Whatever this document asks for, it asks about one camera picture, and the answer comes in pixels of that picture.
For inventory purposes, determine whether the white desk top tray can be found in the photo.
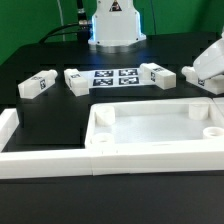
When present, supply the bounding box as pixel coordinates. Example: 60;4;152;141
85;97;224;148

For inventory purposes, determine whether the white obstacle fence frame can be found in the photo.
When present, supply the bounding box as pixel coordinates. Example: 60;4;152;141
0;109;224;179

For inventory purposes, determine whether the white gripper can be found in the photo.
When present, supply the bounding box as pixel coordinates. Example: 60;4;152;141
193;31;224;80

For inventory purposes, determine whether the fiducial marker sheet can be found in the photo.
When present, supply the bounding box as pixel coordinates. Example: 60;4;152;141
81;68;141;88

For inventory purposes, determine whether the white cable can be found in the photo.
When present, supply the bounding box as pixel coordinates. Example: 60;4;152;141
57;0;66;42

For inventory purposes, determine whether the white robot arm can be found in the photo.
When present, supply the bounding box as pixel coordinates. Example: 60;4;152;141
88;0;224;80

